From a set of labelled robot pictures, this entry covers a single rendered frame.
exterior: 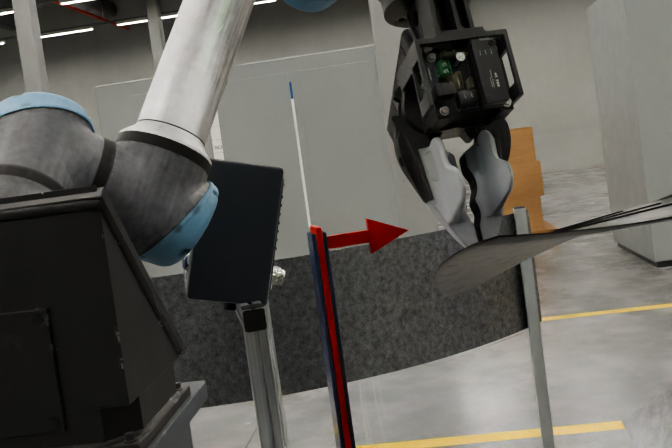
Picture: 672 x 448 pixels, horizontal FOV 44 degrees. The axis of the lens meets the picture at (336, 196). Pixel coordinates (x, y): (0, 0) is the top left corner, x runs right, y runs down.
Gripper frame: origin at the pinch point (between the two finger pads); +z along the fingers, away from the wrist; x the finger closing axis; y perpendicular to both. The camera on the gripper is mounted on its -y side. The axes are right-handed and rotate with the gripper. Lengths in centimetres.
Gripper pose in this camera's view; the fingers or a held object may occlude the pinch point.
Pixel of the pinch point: (475, 241)
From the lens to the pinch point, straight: 64.1
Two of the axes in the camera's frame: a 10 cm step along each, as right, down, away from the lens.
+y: 1.4, -2.7, -9.5
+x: 9.7, -1.5, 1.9
